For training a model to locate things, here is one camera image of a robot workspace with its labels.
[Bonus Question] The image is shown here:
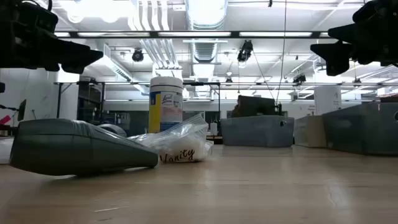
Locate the black background station frame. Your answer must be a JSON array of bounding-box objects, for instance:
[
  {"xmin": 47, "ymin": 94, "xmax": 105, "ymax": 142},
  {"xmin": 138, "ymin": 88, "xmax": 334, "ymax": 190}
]
[{"xmin": 53, "ymin": 80, "xmax": 398, "ymax": 119}]

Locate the dark smoky plastic bin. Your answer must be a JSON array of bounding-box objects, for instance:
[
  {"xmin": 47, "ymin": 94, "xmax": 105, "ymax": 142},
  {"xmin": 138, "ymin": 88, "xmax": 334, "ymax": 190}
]
[{"xmin": 322, "ymin": 101, "xmax": 398, "ymax": 156}]

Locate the silver ventilation duct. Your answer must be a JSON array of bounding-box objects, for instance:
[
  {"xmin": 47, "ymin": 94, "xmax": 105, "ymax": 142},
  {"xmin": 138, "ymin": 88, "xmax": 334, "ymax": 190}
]
[{"xmin": 185, "ymin": 0, "xmax": 229, "ymax": 63}]

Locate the white round pillar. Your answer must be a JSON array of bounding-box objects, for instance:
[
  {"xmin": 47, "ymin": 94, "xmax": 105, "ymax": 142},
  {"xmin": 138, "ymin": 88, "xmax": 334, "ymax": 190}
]
[{"xmin": 313, "ymin": 85, "xmax": 342, "ymax": 116}]

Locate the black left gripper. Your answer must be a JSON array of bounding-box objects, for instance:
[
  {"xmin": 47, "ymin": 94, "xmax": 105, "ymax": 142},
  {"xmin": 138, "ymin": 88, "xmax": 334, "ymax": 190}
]
[{"xmin": 0, "ymin": 0, "xmax": 104, "ymax": 75}]

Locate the black hanging cable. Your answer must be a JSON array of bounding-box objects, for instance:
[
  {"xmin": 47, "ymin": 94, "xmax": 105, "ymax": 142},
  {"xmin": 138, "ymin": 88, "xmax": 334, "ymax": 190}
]
[{"xmin": 275, "ymin": 0, "xmax": 287, "ymax": 105}]

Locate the black computer monitor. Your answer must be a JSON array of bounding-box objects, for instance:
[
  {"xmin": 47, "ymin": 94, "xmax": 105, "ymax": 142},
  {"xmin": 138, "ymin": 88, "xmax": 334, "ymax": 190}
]
[{"xmin": 238, "ymin": 95, "xmax": 278, "ymax": 118}]

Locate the red and black equipment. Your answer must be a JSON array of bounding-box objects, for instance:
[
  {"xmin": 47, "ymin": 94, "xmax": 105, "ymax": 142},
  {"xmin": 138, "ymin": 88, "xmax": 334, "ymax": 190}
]
[{"xmin": 0, "ymin": 99, "xmax": 27, "ymax": 129}]

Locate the clear plastic bin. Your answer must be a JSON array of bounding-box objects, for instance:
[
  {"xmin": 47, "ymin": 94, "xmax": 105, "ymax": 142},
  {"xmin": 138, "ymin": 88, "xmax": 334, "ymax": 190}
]
[{"xmin": 293, "ymin": 115, "xmax": 328, "ymax": 149}]

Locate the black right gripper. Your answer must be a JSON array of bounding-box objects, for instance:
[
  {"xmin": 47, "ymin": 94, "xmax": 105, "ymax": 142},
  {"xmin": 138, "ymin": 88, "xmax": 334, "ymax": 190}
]
[{"xmin": 310, "ymin": 0, "xmax": 398, "ymax": 77}]

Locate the clear bag of cotton pads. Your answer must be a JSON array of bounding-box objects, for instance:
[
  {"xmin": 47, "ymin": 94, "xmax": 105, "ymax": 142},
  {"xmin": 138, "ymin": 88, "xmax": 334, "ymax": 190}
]
[{"xmin": 0, "ymin": 138, "xmax": 15, "ymax": 165}]

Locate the black overhead crossbar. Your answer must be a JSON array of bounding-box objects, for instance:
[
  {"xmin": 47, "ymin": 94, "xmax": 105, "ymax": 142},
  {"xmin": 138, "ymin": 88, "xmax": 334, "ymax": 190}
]
[{"xmin": 53, "ymin": 30, "xmax": 331, "ymax": 39}]

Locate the small grey translucent bin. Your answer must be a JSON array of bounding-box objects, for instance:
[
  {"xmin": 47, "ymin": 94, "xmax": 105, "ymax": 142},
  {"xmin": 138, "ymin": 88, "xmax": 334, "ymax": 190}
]
[{"xmin": 220, "ymin": 114, "xmax": 295, "ymax": 147}]

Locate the clear bag printed Vanity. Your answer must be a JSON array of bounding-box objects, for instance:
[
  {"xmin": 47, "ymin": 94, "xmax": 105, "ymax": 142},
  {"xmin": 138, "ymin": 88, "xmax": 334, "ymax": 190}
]
[{"xmin": 127, "ymin": 113, "xmax": 215, "ymax": 164}]

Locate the white Lysol wipes canister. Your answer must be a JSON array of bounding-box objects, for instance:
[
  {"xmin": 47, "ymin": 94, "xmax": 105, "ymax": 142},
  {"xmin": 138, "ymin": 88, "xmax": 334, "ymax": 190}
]
[{"xmin": 148, "ymin": 76, "xmax": 184, "ymax": 134}]

